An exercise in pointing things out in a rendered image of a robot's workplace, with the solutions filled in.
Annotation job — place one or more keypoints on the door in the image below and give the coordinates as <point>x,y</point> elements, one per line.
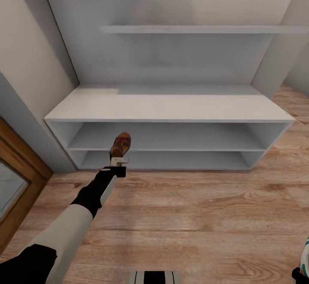
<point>23,176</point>

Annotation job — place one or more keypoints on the robot trunk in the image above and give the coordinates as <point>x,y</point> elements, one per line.
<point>154,277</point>

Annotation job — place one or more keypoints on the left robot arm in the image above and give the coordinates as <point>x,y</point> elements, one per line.
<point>47,258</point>

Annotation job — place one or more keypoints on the sandal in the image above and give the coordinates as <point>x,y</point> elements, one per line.
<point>121,146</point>

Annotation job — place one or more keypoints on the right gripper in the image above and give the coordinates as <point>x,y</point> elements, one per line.
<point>299,277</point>

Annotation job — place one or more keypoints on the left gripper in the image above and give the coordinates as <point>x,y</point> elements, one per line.
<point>121,171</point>

